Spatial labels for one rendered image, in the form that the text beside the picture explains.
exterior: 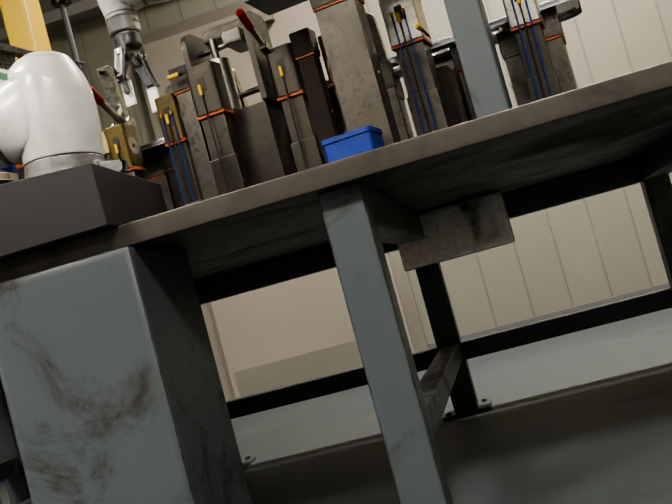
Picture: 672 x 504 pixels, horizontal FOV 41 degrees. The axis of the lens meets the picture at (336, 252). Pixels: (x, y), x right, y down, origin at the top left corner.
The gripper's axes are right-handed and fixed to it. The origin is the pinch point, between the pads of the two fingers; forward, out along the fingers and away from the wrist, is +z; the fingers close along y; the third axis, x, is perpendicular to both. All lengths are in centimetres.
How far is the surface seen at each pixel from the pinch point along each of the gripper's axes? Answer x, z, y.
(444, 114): -83, 32, -21
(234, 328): 99, 67, 222
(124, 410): -27, 75, -85
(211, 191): -24.8, 32.9, -24.6
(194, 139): -23.9, 19.5, -24.6
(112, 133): 0.2, 10.0, -20.0
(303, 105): -53, 20, -23
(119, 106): -1.3, 2.7, -15.8
